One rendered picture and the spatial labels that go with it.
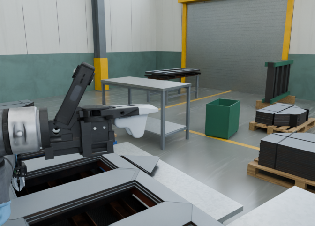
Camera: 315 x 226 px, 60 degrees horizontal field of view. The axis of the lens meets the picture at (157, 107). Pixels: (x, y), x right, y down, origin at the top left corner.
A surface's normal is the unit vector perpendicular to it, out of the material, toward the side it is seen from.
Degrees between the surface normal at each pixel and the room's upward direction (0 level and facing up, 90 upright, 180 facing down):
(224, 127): 90
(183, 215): 0
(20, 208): 0
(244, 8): 90
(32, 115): 41
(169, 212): 0
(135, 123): 82
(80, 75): 80
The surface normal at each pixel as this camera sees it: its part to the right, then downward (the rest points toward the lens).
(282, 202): 0.00, -0.97
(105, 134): 0.37, 0.07
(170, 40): -0.67, 0.17
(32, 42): 0.74, 0.15
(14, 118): 0.25, -0.61
